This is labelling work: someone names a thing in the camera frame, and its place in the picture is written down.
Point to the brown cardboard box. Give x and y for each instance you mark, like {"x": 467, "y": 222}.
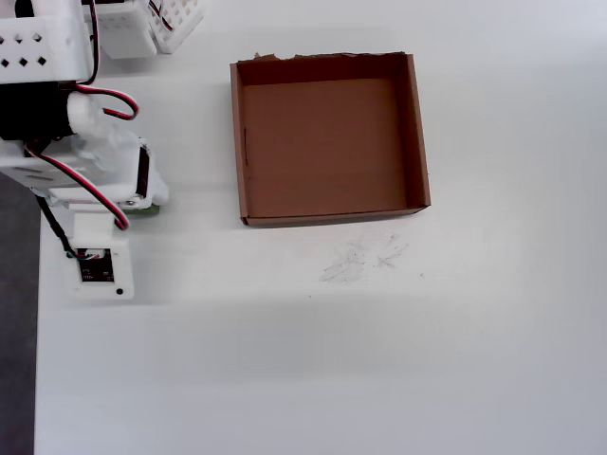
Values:
{"x": 327, "y": 147}

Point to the green cube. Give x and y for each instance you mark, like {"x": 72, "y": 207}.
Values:
{"x": 151, "y": 212}

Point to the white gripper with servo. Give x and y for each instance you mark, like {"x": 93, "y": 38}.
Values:
{"x": 144, "y": 172}

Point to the white camera mount with board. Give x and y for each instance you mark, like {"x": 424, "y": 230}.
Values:
{"x": 99, "y": 279}

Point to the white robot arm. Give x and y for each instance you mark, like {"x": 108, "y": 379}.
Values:
{"x": 38, "y": 47}

